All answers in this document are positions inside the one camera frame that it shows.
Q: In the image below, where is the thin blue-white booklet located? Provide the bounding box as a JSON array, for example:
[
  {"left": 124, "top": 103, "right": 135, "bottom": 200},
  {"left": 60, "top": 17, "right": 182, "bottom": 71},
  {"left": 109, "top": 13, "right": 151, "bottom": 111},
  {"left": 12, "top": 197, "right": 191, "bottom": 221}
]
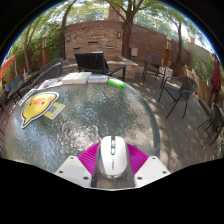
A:
[{"left": 87, "top": 74, "right": 109, "bottom": 84}]

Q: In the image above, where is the dark wicker armchair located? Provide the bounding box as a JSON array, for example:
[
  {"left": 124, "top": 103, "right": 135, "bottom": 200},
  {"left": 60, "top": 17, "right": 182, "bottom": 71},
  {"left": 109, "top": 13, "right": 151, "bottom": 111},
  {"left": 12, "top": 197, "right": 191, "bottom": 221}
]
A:
[
  {"left": 157, "top": 75, "right": 198, "bottom": 120},
  {"left": 39, "top": 57, "right": 64, "bottom": 76},
  {"left": 18, "top": 61, "right": 64, "bottom": 98}
]

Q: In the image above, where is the large branching tree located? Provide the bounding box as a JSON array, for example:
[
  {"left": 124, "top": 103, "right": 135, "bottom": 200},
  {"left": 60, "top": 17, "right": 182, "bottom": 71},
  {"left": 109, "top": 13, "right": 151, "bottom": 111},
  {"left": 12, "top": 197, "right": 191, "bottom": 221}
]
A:
[{"left": 106, "top": 0, "right": 151, "bottom": 59}]

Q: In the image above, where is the yellow paper card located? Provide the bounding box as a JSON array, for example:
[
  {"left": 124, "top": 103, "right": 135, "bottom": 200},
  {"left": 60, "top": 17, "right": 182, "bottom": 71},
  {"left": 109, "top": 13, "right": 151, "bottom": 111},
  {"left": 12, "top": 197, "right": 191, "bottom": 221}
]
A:
[{"left": 43, "top": 101, "right": 66, "bottom": 120}]

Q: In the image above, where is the blue patio chair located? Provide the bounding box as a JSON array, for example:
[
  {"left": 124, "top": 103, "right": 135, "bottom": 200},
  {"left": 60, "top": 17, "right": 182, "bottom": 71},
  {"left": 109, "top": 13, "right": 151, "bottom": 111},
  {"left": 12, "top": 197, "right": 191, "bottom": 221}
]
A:
[{"left": 8, "top": 74, "right": 23, "bottom": 94}]

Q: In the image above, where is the white computer mouse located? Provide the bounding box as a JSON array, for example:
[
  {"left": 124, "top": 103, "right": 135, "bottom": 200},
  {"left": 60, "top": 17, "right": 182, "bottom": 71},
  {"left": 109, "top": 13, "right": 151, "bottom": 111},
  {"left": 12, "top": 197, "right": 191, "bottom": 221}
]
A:
[{"left": 97, "top": 135, "right": 130, "bottom": 179}]

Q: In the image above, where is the slender curved tree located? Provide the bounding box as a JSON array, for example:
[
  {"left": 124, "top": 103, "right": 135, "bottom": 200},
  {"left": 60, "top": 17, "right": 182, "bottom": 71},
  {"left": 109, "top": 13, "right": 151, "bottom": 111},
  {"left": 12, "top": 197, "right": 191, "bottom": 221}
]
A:
[
  {"left": 171, "top": 13, "right": 188, "bottom": 66},
  {"left": 23, "top": 16, "right": 44, "bottom": 73},
  {"left": 59, "top": 0, "right": 79, "bottom": 60}
]

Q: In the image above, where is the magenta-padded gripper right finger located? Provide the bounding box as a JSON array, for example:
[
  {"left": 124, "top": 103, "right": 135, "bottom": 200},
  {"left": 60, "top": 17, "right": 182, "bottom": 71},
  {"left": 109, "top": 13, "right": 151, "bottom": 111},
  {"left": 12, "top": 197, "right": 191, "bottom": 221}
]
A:
[{"left": 125, "top": 143, "right": 172, "bottom": 188}]

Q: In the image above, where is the brown lamp post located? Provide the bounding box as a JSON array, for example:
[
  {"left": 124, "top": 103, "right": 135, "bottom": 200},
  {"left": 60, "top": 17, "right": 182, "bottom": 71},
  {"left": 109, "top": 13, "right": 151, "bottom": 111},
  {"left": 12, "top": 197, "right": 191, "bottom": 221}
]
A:
[
  {"left": 163, "top": 35, "right": 172, "bottom": 68},
  {"left": 41, "top": 32, "right": 50, "bottom": 67}
]

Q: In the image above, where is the stone planter basin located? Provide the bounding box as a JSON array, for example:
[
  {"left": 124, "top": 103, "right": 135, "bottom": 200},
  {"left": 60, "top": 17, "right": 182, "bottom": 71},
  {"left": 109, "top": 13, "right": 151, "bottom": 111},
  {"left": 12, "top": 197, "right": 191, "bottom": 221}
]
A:
[{"left": 104, "top": 54, "right": 139, "bottom": 80}]

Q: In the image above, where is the thick white book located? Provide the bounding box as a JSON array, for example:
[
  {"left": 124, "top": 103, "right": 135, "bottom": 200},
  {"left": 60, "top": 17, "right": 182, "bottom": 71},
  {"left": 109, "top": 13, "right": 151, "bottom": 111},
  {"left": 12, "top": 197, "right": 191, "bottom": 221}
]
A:
[{"left": 61, "top": 71, "right": 93, "bottom": 86}]

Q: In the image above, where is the green plastic bottle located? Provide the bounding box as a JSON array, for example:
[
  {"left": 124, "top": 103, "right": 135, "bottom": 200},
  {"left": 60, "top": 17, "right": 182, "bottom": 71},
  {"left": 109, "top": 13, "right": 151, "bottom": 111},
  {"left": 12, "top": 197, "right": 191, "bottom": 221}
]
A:
[{"left": 106, "top": 77, "right": 126, "bottom": 89}]

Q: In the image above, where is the black slatted bench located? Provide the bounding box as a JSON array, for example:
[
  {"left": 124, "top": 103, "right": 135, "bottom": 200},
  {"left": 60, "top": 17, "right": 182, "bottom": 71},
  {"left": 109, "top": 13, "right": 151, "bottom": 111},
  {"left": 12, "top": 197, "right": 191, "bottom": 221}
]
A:
[{"left": 74, "top": 50, "right": 128, "bottom": 82}]

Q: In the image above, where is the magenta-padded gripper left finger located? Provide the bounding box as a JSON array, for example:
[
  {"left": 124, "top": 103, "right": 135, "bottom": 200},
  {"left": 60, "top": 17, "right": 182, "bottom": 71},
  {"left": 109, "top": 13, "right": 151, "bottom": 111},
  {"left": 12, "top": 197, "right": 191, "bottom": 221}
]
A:
[{"left": 54, "top": 142, "right": 101, "bottom": 188}]

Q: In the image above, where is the colourful printed sticker sheet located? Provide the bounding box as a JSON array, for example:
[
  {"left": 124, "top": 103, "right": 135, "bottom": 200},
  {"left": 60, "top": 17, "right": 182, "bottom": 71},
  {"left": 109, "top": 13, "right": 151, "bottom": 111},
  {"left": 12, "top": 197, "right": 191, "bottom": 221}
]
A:
[{"left": 37, "top": 77, "right": 64, "bottom": 91}]

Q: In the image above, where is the orange canopy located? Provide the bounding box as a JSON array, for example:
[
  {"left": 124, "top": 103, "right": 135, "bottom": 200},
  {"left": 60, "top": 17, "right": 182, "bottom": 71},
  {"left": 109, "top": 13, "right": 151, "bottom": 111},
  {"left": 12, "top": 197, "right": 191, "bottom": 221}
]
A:
[{"left": 0, "top": 54, "right": 17, "bottom": 83}]

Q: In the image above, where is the wooden slat fence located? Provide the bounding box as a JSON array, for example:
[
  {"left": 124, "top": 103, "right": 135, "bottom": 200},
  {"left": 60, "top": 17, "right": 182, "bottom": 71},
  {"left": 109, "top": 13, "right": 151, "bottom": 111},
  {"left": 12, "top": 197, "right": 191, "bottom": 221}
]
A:
[{"left": 173, "top": 61, "right": 218, "bottom": 103}]

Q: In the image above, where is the dark metal patio chair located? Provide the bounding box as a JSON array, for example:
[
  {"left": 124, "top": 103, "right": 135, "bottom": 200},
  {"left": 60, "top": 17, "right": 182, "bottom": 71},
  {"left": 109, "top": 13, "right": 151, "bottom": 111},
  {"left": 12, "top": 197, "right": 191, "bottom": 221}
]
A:
[
  {"left": 142, "top": 54, "right": 165, "bottom": 84},
  {"left": 196, "top": 103, "right": 224, "bottom": 148}
]

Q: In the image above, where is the yellow chick-shaped mouse pad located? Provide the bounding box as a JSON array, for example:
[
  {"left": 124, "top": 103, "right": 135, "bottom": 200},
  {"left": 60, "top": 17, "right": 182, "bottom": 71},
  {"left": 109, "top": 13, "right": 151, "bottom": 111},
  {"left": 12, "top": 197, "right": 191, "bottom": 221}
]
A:
[{"left": 20, "top": 91, "right": 60, "bottom": 130}]

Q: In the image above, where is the round dark patio table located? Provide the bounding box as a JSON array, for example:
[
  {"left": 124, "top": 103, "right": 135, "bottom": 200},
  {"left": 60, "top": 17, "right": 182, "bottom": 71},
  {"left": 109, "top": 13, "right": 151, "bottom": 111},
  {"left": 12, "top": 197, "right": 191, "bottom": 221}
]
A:
[{"left": 8, "top": 73, "right": 41, "bottom": 98}]

